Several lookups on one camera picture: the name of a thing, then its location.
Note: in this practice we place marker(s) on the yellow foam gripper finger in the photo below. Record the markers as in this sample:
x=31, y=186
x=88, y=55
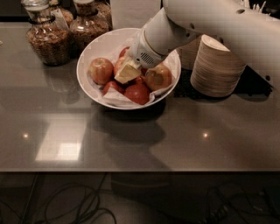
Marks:
x=129, y=70

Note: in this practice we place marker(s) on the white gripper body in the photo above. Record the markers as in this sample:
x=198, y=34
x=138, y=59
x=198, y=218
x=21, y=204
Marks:
x=143, y=54

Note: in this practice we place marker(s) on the red-yellow apple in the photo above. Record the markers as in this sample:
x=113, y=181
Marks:
x=118, y=64

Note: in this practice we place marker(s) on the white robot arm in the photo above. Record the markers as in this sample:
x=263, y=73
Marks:
x=252, y=36

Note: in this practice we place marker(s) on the back right red apple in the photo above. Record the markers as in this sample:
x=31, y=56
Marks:
x=139, y=79

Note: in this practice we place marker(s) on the back dark red apple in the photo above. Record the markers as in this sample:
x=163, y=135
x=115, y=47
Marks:
x=123, y=51

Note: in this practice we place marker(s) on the front red apple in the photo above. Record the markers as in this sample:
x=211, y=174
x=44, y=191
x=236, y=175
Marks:
x=137, y=93

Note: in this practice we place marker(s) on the small front-left red apple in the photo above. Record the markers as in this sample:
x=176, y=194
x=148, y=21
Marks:
x=113, y=84

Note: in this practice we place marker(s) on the right yellow-green apple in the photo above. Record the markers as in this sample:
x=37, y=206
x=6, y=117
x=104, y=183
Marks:
x=158, y=77

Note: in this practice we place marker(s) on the left yellow-red apple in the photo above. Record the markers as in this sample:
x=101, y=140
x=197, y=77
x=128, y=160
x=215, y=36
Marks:
x=101, y=70

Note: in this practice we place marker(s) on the white ceramic bowl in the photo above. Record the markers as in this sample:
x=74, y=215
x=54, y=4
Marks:
x=109, y=46

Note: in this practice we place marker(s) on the white paper liner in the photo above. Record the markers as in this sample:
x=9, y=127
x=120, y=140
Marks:
x=116, y=100

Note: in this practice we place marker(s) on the rear stack of paper bowls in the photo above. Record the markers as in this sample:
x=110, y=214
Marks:
x=188, y=53

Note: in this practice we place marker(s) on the stack of paper bowls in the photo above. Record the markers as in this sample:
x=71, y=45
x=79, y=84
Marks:
x=188, y=53
x=216, y=70

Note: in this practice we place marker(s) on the rear right glass jar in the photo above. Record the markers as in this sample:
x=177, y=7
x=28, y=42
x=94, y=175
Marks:
x=104, y=9

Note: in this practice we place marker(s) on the middle glass cereal jar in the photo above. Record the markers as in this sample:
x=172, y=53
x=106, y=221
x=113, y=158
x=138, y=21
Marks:
x=88, y=24

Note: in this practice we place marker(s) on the glass cereal jar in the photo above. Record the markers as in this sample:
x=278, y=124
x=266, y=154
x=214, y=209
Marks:
x=88, y=24
x=50, y=43

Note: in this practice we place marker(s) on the front stack of paper bowls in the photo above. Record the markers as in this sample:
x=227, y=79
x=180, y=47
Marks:
x=216, y=70

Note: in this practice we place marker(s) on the rear left glass jar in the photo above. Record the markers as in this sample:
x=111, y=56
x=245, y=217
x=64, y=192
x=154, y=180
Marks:
x=63, y=17

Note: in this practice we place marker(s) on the left glass cereal jar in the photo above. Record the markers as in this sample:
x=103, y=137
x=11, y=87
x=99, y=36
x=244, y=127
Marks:
x=50, y=43

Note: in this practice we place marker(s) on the white plastic cutlery bunch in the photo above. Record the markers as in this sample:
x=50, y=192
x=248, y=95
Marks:
x=258, y=7

